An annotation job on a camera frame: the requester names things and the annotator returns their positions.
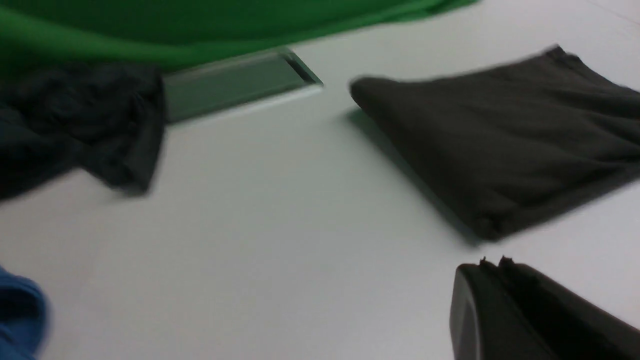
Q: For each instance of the dark teal crumpled garment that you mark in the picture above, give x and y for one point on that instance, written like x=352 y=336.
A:
x=108 y=120

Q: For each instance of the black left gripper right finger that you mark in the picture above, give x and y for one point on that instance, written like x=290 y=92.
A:
x=570 y=326

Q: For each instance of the green backdrop cloth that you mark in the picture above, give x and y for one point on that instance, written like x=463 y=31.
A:
x=179 y=34

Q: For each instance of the metal table cable tray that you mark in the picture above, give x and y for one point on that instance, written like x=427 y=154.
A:
x=230 y=84

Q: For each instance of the dark gray long-sleeve shirt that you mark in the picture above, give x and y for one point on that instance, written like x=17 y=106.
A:
x=512 y=146

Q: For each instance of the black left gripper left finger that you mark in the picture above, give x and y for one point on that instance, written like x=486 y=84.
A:
x=485 y=323

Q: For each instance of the blue crumpled garment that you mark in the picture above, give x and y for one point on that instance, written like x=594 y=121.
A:
x=24 y=317

